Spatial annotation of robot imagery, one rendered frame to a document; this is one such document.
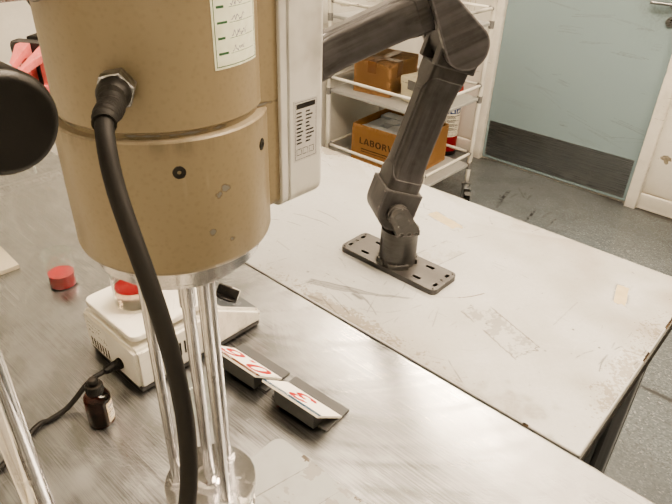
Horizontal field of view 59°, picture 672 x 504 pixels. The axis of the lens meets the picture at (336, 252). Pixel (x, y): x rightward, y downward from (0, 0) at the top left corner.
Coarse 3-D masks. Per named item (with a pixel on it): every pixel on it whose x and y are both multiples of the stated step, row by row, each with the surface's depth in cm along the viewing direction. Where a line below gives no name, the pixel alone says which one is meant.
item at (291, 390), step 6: (276, 384) 73; (282, 384) 74; (288, 384) 76; (288, 390) 72; (294, 390) 74; (294, 396) 71; (300, 396) 72; (306, 396) 74; (306, 402) 71; (312, 402) 72; (318, 402) 74; (312, 408) 69; (318, 408) 71; (324, 408) 72; (324, 414) 69; (330, 414) 70; (336, 414) 72
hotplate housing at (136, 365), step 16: (96, 320) 77; (224, 320) 81; (240, 320) 83; (256, 320) 86; (96, 336) 78; (112, 336) 74; (224, 336) 82; (112, 352) 76; (128, 352) 72; (144, 352) 72; (112, 368) 74; (128, 368) 74; (144, 368) 73; (144, 384) 74
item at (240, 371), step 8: (248, 352) 82; (256, 352) 82; (224, 360) 78; (232, 360) 75; (256, 360) 80; (264, 360) 80; (224, 368) 78; (232, 368) 77; (240, 368) 76; (272, 368) 79; (280, 368) 79; (240, 376) 77; (248, 376) 75; (256, 376) 73; (264, 376) 74; (272, 376) 76; (280, 376) 78; (248, 384) 76; (256, 384) 76; (264, 384) 76
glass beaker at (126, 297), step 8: (112, 280) 72; (120, 280) 72; (112, 288) 74; (120, 288) 72; (128, 288) 72; (136, 288) 73; (120, 296) 73; (128, 296) 73; (136, 296) 73; (120, 304) 74; (128, 304) 74; (136, 304) 74; (128, 312) 74; (136, 312) 75
